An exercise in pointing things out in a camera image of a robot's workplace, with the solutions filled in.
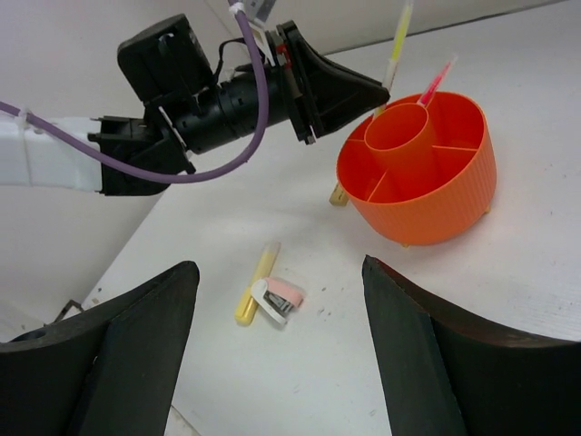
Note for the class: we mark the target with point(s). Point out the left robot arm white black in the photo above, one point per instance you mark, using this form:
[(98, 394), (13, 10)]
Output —
[(195, 127)]

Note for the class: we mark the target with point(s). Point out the pink highlighter pen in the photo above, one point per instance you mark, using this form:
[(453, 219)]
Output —
[(429, 93)]

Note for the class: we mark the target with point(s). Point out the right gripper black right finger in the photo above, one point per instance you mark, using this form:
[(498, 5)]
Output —
[(447, 371)]

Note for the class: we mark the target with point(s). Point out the orange round divided container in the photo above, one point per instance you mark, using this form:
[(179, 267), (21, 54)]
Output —
[(420, 175)]

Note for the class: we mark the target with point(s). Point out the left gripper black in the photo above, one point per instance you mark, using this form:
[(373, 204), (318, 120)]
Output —
[(317, 95)]

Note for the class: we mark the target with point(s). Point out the pink white stapler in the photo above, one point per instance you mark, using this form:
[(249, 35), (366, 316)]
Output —
[(277, 298)]

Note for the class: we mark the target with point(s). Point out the small tan wooden block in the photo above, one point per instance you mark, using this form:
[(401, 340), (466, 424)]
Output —
[(338, 197)]

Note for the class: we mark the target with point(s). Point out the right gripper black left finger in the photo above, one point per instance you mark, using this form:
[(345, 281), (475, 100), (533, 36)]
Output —
[(109, 370)]

